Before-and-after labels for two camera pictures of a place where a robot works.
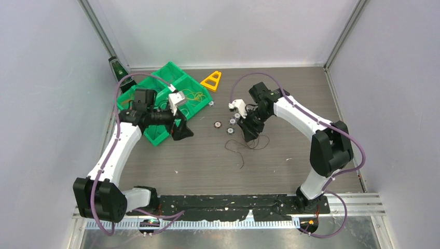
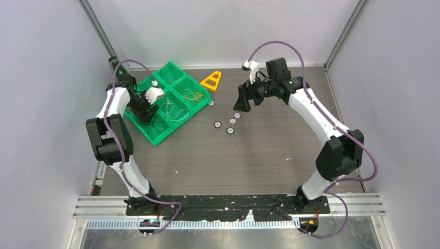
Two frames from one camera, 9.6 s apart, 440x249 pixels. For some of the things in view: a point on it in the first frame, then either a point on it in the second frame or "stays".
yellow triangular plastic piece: (214, 88) stays
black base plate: (268, 208) stays
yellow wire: (193, 95) stays
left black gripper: (182, 130) -> (144, 115)
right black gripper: (249, 129) -> (246, 92)
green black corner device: (119, 71) stays
